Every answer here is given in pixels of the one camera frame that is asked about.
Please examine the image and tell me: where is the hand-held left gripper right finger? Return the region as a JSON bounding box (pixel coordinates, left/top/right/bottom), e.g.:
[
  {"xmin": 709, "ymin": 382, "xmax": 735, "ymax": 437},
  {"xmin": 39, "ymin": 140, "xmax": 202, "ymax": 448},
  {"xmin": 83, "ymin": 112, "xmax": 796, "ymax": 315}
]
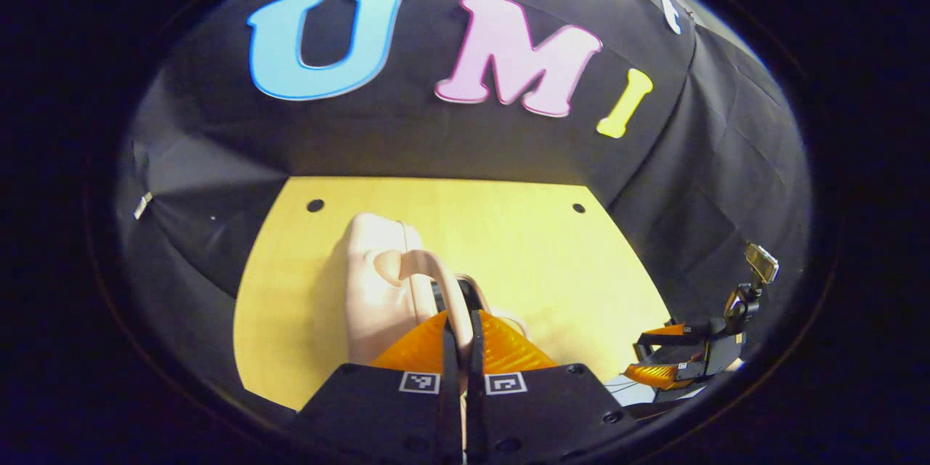
[{"xmin": 466, "ymin": 309, "xmax": 639, "ymax": 465}]

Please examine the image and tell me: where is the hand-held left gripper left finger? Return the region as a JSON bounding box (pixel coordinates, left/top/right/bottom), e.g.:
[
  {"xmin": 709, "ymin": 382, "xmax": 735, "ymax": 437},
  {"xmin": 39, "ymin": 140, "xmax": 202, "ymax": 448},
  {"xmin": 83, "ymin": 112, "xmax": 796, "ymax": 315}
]
[{"xmin": 287, "ymin": 310, "xmax": 464, "ymax": 465}]

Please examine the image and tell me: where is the black backdrop cloth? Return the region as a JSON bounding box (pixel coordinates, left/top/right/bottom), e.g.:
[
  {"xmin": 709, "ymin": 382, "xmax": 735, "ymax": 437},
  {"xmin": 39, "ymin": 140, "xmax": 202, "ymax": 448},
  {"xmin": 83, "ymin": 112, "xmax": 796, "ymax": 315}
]
[{"xmin": 116, "ymin": 0, "xmax": 814, "ymax": 415}]

